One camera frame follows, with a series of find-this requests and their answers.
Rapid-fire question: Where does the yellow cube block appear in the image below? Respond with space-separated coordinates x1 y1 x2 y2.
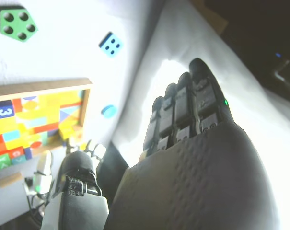
59 126 75 141

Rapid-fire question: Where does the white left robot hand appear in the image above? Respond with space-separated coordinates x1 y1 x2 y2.
40 57 281 230

